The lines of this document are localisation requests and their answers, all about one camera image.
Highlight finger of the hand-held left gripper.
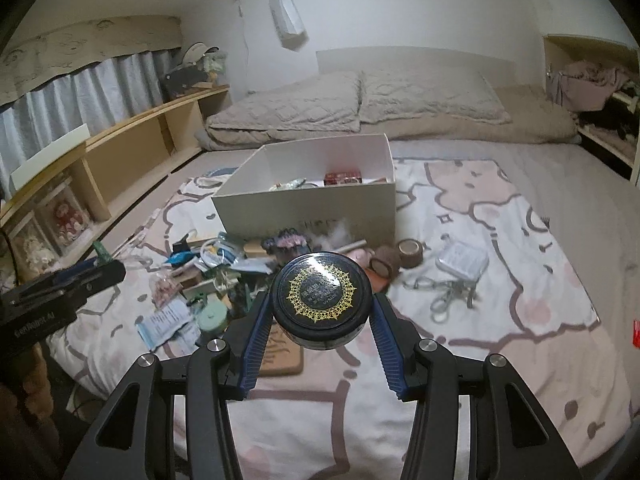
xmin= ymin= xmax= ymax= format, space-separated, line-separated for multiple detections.
xmin=30 ymin=261 xmax=127 ymax=311
xmin=20 ymin=259 xmax=108 ymax=292

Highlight red doll in clear case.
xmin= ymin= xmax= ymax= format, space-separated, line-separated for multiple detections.
xmin=35 ymin=185 xmax=91 ymax=256

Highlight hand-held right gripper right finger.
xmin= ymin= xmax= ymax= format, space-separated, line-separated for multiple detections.
xmin=369 ymin=291 xmax=583 ymax=480

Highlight dark brown bandage roll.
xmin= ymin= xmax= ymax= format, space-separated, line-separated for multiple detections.
xmin=397 ymin=238 xmax=426 ymax=264

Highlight beige printed valance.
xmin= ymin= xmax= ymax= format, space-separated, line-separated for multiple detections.
xmin=0 ymin=16 xmax=182 ymax=103

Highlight carved wooden block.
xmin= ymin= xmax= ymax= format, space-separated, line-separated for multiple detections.
xmin=257 ymin=332 xmax=305 ymax=376

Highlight multicolour crochet piece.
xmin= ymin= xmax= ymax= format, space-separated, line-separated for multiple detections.
xmin=262 ymin=230 xmax=308 ymax=261

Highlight black round tin gold print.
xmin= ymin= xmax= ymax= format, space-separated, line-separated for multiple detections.
xmin=270 ymin=251 xmax=373 ymax=350

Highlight clear bag with pink items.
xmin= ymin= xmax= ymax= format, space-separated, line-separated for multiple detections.
xmin=150 ymin=271 xmax=182 ymax=307

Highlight crumpled white plastic bag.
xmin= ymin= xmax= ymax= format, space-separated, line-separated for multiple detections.
xmin=322 ymin=217 xmax=358 ymax=246

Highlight green packet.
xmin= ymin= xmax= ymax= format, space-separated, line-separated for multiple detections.
xmin=269 ymin=177 xmax=318 ymax=192

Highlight beige quilted pillows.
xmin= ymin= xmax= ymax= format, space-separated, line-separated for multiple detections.
xmin=200 ymin=85 xmax=581 ymax=151

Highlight mint green round case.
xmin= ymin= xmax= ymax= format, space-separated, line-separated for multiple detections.
xmin=196 ymin=294 xmax=229 ymax=332

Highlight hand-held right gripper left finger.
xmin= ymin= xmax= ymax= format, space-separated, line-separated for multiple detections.
xmin=62 ymin=291 xmax=275 ymax=480

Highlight white wall cable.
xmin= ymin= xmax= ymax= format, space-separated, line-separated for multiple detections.
xmin=232 ymin=0 xmax=251 ymax=93

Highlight clear eyelash curler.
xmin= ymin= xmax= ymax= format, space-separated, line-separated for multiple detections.
xmin=404 ymin=275 xmax=478 ymax=325

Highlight pile of clothes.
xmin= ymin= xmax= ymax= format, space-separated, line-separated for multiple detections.
xmin=546 ymin=60 xmax=640 ymax=141

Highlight green patterned cloth bundle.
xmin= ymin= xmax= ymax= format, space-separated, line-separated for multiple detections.
xmin=202 ymin=50 xmax=228 ymax=83

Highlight printed cartoon blanket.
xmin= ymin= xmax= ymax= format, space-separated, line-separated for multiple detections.
xmin=47 ymin=157 xmax=601 ymax=480

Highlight white board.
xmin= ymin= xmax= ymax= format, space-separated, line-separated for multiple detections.
xmin=10 ymin=124 xmax=90 ymax=188

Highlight red patterned box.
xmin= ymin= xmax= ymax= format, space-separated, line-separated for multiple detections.
xmin=324 ymin=171 xmax=363 ymax=187

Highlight white visor cap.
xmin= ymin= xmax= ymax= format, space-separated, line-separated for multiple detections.
xmin=179 ymin=42 xmax=221 ymax=68

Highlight person's left hand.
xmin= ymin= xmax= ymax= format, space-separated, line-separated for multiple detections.
xmin=20 ymin=345 xmax=57 ymax=413

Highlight long wooden shelf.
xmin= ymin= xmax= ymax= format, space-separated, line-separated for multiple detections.
xmin=0 ymin=85 xmax=231 ymax=271

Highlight white paper leaflet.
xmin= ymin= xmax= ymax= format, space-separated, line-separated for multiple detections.
xmin=137 ymin=302 xmax=195 ymax=352

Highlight white cardboard box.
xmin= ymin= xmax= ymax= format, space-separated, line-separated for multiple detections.
xmin=210 ymin=132 xmax=398 ymax=256

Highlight beige doll in clear case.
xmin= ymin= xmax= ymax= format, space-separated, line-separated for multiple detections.
xmin=7 ymin=210 xmax=53 ymax=281

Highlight grey curtain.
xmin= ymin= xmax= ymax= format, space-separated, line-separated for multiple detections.
xmin=0 ymin=50 xmax=168 ymax=196

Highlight cream closet shelf unit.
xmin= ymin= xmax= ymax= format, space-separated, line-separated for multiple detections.
xmin=542 ymin=34 xmax=640 ymax=181

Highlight dark bag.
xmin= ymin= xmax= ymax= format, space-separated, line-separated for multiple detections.
xmin=165 ymin=67 xmax=211 ymax=101

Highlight clear plastic case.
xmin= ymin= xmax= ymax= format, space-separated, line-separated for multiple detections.
xmin=435 ymin=242 xmax=490 ymax=278

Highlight light brown bandage roll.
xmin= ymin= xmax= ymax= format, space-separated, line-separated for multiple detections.
xmin=369 ymin=245 xmax=401 ymax=276

